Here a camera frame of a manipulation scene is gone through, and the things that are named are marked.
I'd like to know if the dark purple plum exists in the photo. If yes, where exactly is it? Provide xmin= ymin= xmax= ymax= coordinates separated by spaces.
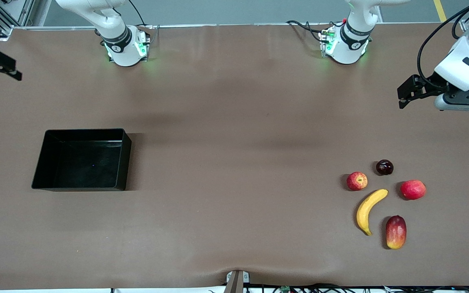
xmin=376 ymin=160 xmax=394 ymax=176

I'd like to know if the yellow banana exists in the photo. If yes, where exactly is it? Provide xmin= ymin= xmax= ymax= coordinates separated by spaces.
xmin=356 ymin=189 xmax=389 ymax=236

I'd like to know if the red yellow mango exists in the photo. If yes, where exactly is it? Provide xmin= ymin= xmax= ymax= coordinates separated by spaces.
xmin=386 ymin=215 xmax=407 ymax=249

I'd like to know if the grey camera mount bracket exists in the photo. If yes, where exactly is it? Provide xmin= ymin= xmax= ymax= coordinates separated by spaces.
xmin=223 ymin=270 xmax=250 ymax=293

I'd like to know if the black plastic box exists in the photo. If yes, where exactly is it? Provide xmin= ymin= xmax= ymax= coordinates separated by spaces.
xmin=31 ymin=129 xmax=132 ymax=192

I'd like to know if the small red yellow apple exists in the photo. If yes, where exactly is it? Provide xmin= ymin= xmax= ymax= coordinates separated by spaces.
xmin=346 ymin=171 xmax=368 ymax=191

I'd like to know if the brown table mat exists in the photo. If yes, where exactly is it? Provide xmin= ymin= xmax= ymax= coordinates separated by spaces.
xmin=0 ymin=24 xmax=469 ymax=290

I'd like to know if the black left base cable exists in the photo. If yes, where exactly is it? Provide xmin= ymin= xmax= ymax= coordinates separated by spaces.
xmin=286 ymin=20 xmax=333 ymax=43

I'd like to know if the red round peach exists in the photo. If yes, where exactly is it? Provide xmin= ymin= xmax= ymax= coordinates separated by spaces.
xmin=400 ymin=180 xmax=427 ymax=201

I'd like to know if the black right base cable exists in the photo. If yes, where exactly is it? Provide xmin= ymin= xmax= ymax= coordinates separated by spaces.
xmin=127 ymin=0 xmax=146 ymax=27

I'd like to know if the black base cable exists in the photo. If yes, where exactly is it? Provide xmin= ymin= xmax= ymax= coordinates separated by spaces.
xmin=127 ymin=0 xmax=146 ymax=27
xmin=286 ymin=20 xmax=333 ymax=43

